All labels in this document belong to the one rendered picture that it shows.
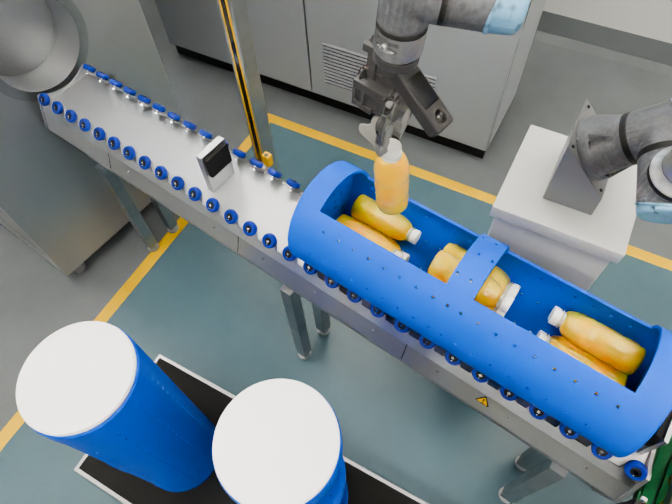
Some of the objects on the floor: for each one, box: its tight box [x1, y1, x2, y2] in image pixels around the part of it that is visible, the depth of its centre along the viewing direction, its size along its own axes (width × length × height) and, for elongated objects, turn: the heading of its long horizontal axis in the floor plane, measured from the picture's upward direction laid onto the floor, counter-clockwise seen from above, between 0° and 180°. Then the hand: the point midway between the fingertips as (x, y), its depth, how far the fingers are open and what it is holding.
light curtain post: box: [217, 0, 278, 171], centre depth 191 cm, size 6×6×170 cm
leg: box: [95, 163, 159, 252], centre depth 238 cm, size 6×6×63 cm
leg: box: [312, 304, 330, 336], centre depth 211 cm, size 6×6×63 cm
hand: (390, 146), depth 94 cm, fingers closed on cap, 4 cm apart
